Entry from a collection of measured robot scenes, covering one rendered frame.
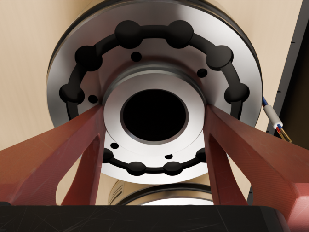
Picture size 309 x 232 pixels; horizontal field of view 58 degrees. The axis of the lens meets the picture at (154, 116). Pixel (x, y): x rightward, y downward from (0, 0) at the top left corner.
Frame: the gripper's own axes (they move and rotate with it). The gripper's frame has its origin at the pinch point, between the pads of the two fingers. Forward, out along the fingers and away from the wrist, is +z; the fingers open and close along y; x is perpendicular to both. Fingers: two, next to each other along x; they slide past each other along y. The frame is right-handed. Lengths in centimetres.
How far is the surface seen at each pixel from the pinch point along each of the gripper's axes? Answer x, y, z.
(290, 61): -0.9, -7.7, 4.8
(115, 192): 8.2, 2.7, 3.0
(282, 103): 1.9, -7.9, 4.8
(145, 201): 6.6, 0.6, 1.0
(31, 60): -1.3, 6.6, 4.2
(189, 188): 6.0, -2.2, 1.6
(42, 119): 2.7, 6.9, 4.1
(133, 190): 6.8, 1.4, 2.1
